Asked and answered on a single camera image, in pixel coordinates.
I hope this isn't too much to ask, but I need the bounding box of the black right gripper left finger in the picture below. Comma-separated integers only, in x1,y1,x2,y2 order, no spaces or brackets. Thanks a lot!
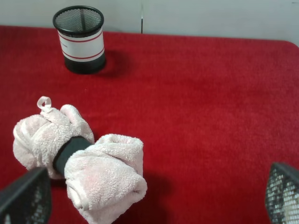
0,167,52,224

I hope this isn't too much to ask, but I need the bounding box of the black band around towel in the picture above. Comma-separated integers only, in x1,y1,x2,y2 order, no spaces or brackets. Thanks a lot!
53,136,92,177

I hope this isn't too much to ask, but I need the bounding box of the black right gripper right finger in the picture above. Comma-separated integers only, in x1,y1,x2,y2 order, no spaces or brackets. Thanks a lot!
265,162,299,224

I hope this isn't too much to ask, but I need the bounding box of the red table cloth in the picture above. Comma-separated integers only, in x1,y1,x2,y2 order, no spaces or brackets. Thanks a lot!
0,26,299,224

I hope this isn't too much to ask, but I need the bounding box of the pink rolled towel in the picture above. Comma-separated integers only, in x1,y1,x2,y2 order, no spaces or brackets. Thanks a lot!
13,96,147,224

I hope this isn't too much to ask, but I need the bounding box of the black mesh pen holder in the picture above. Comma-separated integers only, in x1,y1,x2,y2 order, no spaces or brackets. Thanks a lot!
52,6,105,74

